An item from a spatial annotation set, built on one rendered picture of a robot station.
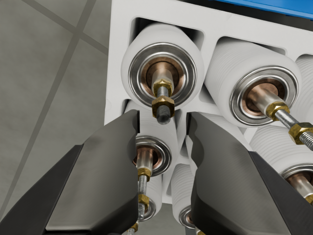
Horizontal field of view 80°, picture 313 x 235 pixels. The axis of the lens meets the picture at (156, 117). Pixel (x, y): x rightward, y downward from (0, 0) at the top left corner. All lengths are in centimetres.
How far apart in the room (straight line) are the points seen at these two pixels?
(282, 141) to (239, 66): 17
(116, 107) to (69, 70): 24
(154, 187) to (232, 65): 23
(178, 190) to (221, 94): 21
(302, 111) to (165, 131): 18
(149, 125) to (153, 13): 14
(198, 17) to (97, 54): 28
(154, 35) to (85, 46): 30
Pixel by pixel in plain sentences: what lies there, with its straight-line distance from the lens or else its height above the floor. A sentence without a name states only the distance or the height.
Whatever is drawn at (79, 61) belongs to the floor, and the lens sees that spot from 51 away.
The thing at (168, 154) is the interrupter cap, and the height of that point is 25.
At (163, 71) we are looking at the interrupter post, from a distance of 20.
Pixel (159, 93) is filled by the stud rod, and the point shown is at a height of 30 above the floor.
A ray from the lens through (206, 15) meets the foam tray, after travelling 28.
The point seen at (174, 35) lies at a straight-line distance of 21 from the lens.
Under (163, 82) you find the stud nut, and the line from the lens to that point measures 17.
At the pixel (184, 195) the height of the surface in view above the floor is 24.
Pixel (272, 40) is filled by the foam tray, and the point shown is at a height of 18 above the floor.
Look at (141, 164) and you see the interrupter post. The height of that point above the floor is 28.
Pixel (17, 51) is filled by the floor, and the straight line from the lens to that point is 57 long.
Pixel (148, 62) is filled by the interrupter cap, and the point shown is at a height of 25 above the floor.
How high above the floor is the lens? 45
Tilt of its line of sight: 60 degrees down
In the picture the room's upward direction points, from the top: 178 degrees counter-clockwise
